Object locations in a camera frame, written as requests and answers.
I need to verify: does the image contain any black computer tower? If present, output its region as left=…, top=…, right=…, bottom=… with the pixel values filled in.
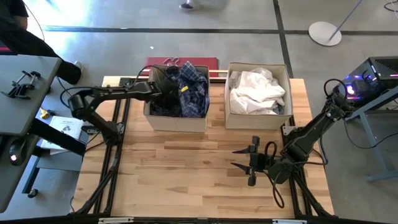
left=334, top=55, right=398, bottom=104

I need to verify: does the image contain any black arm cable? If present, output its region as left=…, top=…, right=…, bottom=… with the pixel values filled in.
left=323, top=78, right=348, bottom=101
left=262, top=141, right=285, bottom=209
left=132, top=64, right=170, bottom=91
left=59, top=86, right=94, bottom=108

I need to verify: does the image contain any white round stand base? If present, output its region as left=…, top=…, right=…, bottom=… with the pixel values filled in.
left=308, top=21, right=342, bottom=47

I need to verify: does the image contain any blue plaid shirt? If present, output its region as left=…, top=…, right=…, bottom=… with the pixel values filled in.
left=150, top=60, right=211, bottom=118

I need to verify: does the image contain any black bar clamp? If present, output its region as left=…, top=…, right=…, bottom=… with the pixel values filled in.
left=0, top=84, right=32, bottom=100
left=11, top=70, right=42, bottom=89

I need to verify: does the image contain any black round desk device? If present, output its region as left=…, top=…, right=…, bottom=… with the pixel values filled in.
left=8, top=138, right=29, bottom=166

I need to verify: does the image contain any grey desk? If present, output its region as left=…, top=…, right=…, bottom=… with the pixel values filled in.
left=0, top=55, right=62, bottom=214

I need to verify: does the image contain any left cardboard box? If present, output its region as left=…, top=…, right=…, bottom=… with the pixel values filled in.
left=142, top=63, right=211, bottom=134

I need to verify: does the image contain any white paper booklet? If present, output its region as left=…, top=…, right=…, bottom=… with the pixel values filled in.
left=40, top=115, right=85, bottom=156

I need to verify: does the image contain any black desk base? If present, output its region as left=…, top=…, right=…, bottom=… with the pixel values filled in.
left=21, top=118, right=87, bottom=199

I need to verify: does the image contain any beige fabric bin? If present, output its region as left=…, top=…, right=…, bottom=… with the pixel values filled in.
left=223, top=61, right=294, bottom=131

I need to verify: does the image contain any black case with red stripe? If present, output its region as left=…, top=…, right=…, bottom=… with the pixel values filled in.
left=0, top=45, right=17, bottom=56

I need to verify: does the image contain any white garment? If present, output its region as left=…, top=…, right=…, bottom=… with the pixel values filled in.
left=229, top=67, right=287, bottom=116

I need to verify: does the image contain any blue-grey metal side table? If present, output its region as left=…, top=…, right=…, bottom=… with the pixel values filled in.
left=343, top=85, right=398, bottom=183

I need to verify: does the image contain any silver metal bracket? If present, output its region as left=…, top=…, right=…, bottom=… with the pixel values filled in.
left=98, top=217, right=134, bottom=224
left=272, top=218, right=308, bottom=224

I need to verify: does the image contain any black frame bar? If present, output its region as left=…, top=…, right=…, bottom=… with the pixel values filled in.
left=0, top=213, right=398, bottom=224

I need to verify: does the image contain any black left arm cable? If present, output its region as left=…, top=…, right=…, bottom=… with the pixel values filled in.
left=59, top=86, right=94, bottom=108
left=132, top=64, right=170, bottom=91

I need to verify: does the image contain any thin grey stand pole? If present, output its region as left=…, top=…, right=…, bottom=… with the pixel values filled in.
left=328, top=0, right=364, bottom=43

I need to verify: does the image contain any red floor mat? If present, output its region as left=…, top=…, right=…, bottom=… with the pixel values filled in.
left=144, top=56, right=220, bottom=70

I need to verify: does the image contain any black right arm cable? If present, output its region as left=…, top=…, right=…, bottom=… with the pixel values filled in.
left=262, top=141, right=285, bottom=209
left=323, top=78, right=348, bottom=101

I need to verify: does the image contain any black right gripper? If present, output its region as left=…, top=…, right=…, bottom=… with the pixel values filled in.
left=230, top=136, right=272, bottom=187

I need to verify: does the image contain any silver mounting plate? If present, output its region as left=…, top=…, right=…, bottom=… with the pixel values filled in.
left=282, top=124, right=297, bottom=137

